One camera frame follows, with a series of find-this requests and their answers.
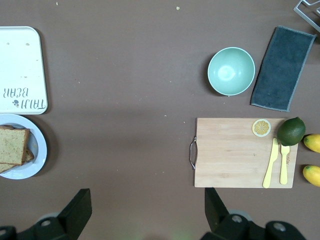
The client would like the yellow plastic knife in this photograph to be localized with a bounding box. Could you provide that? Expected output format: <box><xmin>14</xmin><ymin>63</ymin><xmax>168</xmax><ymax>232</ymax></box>
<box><xmin>262</xmin><ymin>137</ymin><xmax>279</xmax><ymax>189</ymax></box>

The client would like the mint green bowl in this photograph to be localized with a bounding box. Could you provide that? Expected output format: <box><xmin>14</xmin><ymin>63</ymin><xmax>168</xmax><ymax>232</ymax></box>
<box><xmin>207</xmin><ymin>46</ymin><xmax>256</xmax><ymax>97</ymax></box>

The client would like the dark green lime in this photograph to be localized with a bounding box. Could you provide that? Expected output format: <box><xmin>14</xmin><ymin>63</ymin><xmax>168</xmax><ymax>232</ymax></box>
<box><xmin>276</xmin><ymin>116</ymin><xmax>307</xmax><ymax>147</ymax></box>

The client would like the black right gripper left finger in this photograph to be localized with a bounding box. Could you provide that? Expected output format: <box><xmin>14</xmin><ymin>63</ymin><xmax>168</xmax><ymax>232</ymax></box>
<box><xmin>17</xmin><ymin>188</ymin><xmax>93</xmax><ymax>240</ymax></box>

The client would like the metal wire rack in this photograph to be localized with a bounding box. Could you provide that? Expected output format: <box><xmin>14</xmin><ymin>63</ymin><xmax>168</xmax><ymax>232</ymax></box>
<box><xmin>292</xmin><ymin>0</ymin><xmax>320</xmax><ymax>33</ymax></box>

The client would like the pale lavender round plate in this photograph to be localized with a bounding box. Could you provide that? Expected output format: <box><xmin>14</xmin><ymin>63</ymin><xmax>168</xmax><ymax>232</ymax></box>
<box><xmin>0</xmin><ymin>114</ymin><xmax>48</xmax><ymax>180</ymax></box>

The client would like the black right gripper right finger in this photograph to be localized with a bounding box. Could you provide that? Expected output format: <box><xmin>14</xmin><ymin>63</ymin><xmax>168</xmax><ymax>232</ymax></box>
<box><xmin>202</xmin><ymin>187</ymin><xmax>308</xmax><ymax>240</ymax></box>

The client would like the lemon slice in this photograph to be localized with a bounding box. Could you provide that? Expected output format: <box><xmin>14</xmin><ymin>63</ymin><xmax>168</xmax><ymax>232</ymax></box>
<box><xmin>251</xmin><ymin>118</ymin><xmax>272</xmax><ymax>138</ymax></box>

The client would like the cream bear print tray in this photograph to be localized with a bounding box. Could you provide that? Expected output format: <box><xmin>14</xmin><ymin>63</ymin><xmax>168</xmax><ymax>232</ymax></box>
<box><xmin>0</xmin><ymin>26</ymin><xmax>49</xmax><ymax>116</ymax></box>

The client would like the brown toast bread slice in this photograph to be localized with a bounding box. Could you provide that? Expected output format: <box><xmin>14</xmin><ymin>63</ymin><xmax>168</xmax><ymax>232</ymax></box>
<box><xmin>0</xmin><ymin>125</ymin><xmax>31</xmax><ymax>166</ymax></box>
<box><xmin>0</xmin><ymin>124</ymin><xmax>35</xmax><ymax>174</ymax></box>

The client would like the yellow plastic fork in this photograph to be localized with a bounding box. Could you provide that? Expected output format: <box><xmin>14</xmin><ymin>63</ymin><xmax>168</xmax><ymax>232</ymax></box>
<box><xmin>279</xmin><ymin>144</ymin><xmax>291</xmax><ymax>186</ymax></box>

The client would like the dark grey cloth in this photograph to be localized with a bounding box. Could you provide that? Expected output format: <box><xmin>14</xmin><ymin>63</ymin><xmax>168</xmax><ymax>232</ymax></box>
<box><xmin>250</xmin><ymin>25</ymin><xmax>317</xmax><ymax>113</ymax></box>

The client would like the yellow lemon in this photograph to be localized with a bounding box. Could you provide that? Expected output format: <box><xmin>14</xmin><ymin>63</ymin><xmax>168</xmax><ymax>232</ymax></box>
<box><xmin>302</xmin><ymin>164</ymin><xmax>320</xmax><ymax>187</ymax></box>
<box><xmin>303</xmin><ymin>133</ymin><xmax>320</xmax><ymax>153</ymax></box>

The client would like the wooden cutting board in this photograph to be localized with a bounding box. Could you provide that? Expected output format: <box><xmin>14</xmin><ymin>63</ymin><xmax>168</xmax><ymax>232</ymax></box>
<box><xmin>189</xmin><ymin>117</ymin><xmax>300</xmax><ymax>189</ymax></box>

